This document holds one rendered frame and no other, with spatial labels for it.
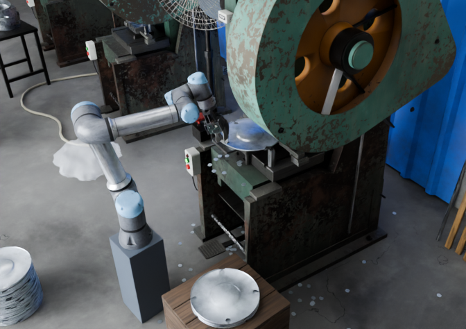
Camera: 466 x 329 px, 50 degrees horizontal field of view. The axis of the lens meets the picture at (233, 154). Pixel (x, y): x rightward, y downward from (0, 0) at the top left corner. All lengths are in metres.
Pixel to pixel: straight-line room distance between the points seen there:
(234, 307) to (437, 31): 1.38
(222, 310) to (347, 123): 0.90
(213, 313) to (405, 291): 1.10
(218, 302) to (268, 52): 1.05
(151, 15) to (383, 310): 2.24
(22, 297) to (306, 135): 1.59
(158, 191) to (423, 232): 1.66
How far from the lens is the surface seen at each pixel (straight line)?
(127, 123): 1.96
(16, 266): 2.69
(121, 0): 3.29
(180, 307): 2.16
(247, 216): 2.26
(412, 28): 2.06
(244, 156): 2.36
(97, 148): 2.14
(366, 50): 1.81
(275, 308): 2.14
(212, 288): 2.17
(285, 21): 1.61
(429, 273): 2.90
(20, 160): 3.93
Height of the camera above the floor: 2.02
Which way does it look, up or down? 34 degrees down
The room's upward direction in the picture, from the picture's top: 2 degrees counter-clockwise
